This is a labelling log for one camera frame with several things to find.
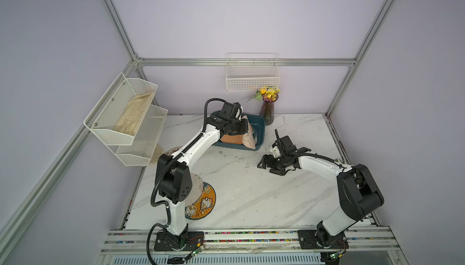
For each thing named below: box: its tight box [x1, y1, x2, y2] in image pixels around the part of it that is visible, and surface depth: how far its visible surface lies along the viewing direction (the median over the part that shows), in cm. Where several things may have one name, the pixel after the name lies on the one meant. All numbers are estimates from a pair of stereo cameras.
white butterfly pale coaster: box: [184, 173, 205, 208], surface depth 90 cm
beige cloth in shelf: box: [113, 90, 155, 136], surface depth 81 cm
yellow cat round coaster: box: [184, 182, 217, 221], surface depth 85 cm
